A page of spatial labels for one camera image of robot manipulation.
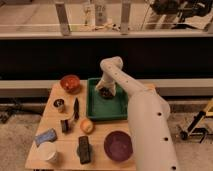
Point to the white paper cup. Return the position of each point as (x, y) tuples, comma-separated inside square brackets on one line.
[(47, 152)]

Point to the dark red grape bunch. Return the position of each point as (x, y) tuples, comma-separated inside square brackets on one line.
[(105, 93)]

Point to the red-brown bowl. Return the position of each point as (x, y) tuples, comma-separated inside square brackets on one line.
[(70, 83)]

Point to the black wheeled stand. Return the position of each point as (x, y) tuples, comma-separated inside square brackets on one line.
[(193, 129)]

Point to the small metal cup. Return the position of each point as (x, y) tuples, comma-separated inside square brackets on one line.
[(59, 104)]

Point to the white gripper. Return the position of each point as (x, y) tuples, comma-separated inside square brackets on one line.
[(110, 85)]

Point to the blue sponge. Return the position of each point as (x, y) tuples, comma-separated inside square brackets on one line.
[(47, 136)]

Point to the orange apple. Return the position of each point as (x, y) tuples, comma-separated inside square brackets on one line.
[(87, 126)]

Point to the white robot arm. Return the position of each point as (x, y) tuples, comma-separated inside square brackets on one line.
[(147, 115)]

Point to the purple bowl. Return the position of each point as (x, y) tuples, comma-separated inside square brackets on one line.
[(118, 146)]

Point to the green plastic tray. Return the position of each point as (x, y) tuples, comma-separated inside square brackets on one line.
[(100, 109)]

